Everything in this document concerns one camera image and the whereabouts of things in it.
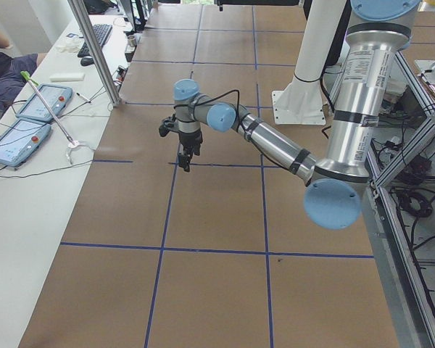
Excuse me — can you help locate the lower teach pendant tablet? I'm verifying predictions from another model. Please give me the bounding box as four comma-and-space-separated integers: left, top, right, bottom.
0, 118, 51, 167

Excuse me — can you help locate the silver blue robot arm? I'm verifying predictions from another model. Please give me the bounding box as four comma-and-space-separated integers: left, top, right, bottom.
159, 1, 419, 230

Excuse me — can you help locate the brown paper table cover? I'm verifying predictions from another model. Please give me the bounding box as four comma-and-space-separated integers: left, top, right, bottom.
20, 4, 422, 347

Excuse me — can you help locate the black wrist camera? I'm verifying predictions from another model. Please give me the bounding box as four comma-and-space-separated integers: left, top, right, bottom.
159, 114, 178, 137

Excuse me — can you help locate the black keyboard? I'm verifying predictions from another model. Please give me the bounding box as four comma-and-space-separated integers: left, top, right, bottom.
76, 23, 114, 59

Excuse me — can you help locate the aluminium frame rail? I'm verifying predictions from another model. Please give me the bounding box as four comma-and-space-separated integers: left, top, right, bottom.
68, 0, 121, 107

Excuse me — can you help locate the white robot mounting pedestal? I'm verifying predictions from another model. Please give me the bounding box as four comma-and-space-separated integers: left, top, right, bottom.
272, 0, 347, 125

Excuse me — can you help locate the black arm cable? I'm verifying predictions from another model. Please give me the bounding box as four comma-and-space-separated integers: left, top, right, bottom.
173, 89, 251, 138

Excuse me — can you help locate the seated person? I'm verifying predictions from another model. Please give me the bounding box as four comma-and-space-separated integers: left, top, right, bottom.
0, 32, 46, 110

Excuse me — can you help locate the white foam block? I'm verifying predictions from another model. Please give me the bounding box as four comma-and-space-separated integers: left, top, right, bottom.
49, 72, 86, 82

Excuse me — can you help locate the metal reacher grabber tool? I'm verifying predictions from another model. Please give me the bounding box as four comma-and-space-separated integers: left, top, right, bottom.
20, 70, 94, 165

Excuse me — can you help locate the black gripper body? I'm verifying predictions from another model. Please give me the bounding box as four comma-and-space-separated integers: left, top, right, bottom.
178, 132, 203, 157

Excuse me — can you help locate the black computer mouse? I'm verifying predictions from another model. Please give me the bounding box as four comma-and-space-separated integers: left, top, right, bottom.
80, 56, 94, 67

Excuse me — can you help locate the silver metal cup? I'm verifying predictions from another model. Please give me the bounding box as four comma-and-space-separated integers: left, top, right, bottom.
125, 35, 137, 54

